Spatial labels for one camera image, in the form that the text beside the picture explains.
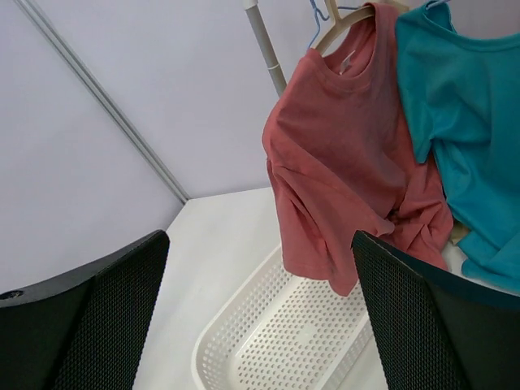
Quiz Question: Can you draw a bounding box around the white clothes rack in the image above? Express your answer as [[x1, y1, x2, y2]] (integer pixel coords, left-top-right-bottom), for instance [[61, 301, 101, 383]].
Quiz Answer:
[[242, 0, 287, 97]]

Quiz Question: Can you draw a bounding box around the beige t shirt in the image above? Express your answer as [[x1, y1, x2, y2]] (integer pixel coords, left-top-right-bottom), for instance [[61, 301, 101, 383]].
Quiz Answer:
[[449, 220, 470, 245]]

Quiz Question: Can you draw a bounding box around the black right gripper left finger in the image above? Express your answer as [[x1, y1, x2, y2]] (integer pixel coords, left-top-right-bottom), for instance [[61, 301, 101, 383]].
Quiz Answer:
[[1, 230, 170, 389]]

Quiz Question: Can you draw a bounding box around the white perforated plastic basket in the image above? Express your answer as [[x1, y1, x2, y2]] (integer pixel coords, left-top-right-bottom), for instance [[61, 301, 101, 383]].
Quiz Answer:
[[192, 247, 387, 389]]

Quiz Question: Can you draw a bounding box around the pink t shirt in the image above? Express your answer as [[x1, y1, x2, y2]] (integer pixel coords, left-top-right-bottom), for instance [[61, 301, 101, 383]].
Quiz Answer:
[[262, 3, 453, 296]]

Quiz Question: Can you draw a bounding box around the beige plastic hanger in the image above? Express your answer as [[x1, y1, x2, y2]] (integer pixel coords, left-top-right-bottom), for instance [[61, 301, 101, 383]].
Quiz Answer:
[[310, 0, 375, 54]]

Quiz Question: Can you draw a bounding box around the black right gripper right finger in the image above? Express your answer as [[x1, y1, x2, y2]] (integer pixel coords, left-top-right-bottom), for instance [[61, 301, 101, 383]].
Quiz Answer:
[[351, 231, 519, 389]]

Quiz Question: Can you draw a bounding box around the light blue wire hanger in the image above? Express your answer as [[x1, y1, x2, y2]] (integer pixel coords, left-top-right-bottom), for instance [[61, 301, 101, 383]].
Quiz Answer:
[[307, 0, 358, 49]]

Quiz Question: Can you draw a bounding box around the teal t shirt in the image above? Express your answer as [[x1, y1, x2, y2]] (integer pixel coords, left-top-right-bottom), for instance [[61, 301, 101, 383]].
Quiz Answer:
[[396, 1, 519, 293]]

